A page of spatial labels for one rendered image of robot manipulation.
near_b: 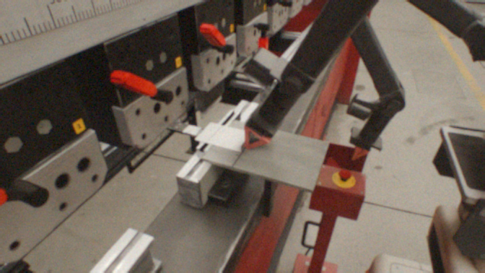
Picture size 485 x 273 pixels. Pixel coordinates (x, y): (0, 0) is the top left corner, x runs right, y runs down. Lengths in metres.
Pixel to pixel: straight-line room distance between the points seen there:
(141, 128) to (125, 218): 1.56
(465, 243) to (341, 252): 1.09
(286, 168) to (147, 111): 0.35
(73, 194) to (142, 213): 1.59
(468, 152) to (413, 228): 1.28
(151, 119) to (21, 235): 0.21
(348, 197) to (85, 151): 0.79
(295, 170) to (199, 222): 0.26
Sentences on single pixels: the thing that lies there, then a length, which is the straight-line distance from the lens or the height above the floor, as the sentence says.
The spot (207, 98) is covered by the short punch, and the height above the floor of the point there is 1.13.
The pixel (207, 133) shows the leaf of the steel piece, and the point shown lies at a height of 1.00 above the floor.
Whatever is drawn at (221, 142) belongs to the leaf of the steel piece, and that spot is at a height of 1.00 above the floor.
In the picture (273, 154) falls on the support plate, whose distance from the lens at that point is 0.72.
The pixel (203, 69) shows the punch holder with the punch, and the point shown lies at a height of 1.23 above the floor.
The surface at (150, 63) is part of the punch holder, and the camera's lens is 0.45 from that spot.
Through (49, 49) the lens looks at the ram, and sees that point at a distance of 0.35.
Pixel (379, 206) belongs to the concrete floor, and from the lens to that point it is 2.10.
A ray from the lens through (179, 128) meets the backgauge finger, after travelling 0.81.
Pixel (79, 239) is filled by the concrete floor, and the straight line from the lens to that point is 2.00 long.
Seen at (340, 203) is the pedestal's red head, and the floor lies 0.73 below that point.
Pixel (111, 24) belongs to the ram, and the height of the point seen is 1.36.
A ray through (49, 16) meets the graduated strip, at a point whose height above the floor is 1.38.
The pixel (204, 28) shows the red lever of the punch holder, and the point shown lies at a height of 1.31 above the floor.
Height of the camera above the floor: 1.45
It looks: 37 degrees down
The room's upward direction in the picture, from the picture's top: straight up
